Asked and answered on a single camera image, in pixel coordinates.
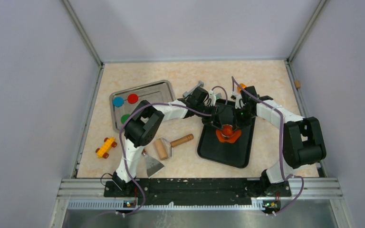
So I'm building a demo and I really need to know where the orange-red dough piece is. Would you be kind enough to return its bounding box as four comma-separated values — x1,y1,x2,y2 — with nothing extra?
215,124,241,143

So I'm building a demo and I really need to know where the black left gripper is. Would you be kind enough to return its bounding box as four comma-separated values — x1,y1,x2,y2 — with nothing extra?
195,103,223,130

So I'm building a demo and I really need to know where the black baking tray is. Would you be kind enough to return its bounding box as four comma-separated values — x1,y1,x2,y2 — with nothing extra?
197,118,255,169

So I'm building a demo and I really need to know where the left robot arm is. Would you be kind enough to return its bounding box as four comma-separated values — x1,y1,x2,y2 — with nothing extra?
112,87,222,196

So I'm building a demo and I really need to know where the green dough disc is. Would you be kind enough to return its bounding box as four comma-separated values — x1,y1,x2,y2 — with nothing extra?
120,114,130,124

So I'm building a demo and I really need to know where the wooden handled metal scraper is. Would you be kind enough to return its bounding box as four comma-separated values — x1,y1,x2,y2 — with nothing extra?
142,149,165,178

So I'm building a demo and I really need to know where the orange toy carrot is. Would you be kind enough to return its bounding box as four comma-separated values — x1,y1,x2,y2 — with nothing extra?
237,83,247,94

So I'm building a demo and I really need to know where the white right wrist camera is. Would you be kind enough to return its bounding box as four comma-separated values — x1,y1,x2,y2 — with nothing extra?
231,90,244,109

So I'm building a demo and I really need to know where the blue dough disc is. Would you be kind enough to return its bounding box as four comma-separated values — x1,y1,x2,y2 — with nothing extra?
112,96,125,107

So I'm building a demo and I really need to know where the red dough disc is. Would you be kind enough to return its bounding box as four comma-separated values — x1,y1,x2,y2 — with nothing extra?
127,93,139,104

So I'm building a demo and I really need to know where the silver metal tray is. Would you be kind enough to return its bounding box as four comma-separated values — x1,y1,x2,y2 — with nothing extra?
109,80,175,133

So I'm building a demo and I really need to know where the yellow toy car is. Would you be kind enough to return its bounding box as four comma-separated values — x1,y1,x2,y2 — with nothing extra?
96,137,117,159

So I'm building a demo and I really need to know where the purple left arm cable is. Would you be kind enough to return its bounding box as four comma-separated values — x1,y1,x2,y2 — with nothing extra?
119,85,229,218

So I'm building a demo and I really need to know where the small brown wall object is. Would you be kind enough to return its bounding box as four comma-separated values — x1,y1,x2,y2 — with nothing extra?
294,80,301,89

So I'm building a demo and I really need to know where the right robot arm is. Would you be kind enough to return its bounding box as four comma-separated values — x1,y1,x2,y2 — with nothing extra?
235,85,327,197

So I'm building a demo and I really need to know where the wooden dough roller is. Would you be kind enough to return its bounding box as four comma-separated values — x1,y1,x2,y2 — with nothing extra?
154,134,194,161

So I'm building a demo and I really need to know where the grey toy block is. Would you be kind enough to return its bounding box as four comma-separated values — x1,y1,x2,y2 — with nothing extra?
182,80,204,99

